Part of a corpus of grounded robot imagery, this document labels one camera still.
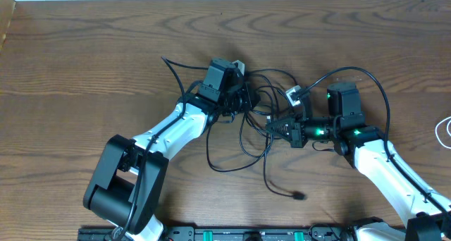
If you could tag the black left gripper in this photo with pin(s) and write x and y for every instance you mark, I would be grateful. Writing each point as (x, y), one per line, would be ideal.
(246, 97)

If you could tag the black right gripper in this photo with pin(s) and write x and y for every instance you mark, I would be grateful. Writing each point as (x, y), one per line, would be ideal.
(298, 134)

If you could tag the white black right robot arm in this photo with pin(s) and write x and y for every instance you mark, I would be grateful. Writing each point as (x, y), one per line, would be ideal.
(424, 212)

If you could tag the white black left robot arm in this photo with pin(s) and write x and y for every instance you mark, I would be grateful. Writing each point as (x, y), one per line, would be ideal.
(126, 184)

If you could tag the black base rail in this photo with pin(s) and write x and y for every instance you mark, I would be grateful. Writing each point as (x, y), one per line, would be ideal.
(246, 234)

